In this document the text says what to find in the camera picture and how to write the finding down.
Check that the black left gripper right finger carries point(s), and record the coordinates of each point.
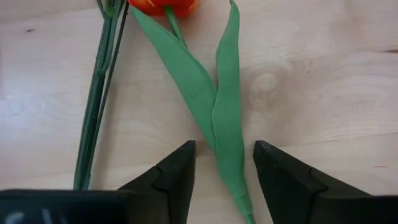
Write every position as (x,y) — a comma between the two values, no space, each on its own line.
(289,193)

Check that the orange artificial tulip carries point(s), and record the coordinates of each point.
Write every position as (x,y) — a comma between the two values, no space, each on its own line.
(227,124)

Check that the pink artificial flower spray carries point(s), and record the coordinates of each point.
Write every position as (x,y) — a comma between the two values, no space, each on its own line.
(93,109)

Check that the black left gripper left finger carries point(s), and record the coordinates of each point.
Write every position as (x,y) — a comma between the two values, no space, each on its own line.
(155,199)

